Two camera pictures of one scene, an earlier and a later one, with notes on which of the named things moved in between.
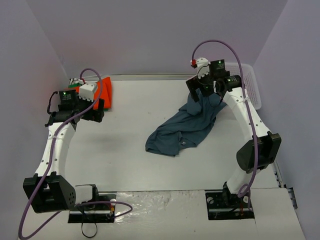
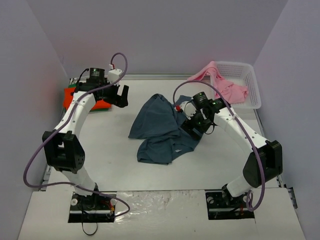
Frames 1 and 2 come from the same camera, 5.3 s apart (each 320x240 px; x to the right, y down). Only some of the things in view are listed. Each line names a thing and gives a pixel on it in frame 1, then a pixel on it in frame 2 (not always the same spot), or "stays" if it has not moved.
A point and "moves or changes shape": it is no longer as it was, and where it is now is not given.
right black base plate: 224,205 stays
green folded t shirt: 78,84 stays
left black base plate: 98,213 stays
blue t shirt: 191,126 moves or changes shape
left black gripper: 94,114 → 115,94
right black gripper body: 194,85 → 191,129
